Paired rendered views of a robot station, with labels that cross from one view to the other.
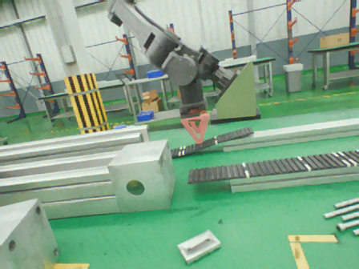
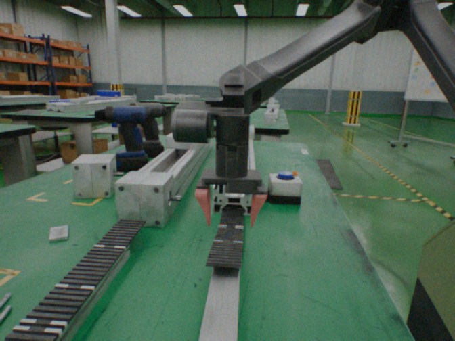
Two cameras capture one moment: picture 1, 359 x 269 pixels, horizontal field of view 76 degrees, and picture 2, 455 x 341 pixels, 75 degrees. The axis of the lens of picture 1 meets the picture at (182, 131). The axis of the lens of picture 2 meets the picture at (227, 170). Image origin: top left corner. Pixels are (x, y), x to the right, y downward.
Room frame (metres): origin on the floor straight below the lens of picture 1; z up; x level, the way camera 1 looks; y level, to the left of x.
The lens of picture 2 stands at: (0.52, -0.54, 1.06)
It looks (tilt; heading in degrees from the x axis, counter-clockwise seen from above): 16 degrees down; 85
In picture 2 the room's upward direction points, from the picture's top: 2 degrees clockwise
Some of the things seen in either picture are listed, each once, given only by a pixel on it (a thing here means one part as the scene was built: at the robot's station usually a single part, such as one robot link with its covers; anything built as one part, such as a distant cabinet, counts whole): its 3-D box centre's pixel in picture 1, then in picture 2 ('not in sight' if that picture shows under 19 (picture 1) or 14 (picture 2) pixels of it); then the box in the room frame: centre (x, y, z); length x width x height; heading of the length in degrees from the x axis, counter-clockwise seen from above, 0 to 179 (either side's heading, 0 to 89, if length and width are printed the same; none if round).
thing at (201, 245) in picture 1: (199, 246); (59, 233); (0.25, 0.01, 0.78); 0.05 x 0.03 x 0.01; 112
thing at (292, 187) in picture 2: not in sight; (281, 187); (0.73, 0.20, 0.81); 0.10 x 0.08 x 0.06; 172
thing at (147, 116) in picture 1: (159, 100); not in sight; (3.68, 0.28, 0.50); 1.03 x 0.55 x 1.01; 88
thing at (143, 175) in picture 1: (147, 170); (152, 198); (0.41, 0.08, 0.83); 0.12 x 0.09 x 0.10; 172
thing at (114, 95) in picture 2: not in sight; (115, 116); (-1.10, 5.26, 0.50); 1.03 x 0.55 x 1.01; 81
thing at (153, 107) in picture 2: not in sight; (141, 130); (0.27, 0.69, 0.89); 0.20 x 0.08 x 0.22; 14
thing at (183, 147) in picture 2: not in sight; (186, 143); (0.47, 0.52, 0.87); 0.16 x 0.11 x 0.07; 82
